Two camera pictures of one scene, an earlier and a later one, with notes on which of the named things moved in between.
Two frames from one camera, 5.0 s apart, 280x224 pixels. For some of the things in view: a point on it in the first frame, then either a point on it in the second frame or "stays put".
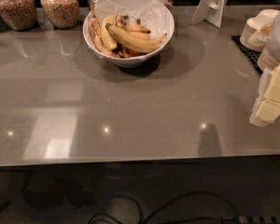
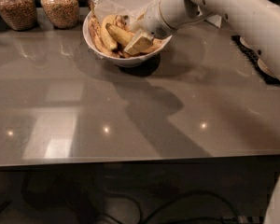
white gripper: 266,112 to 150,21
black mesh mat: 250,55 stays put
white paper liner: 150,11 stays put
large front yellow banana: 133,42 stays put
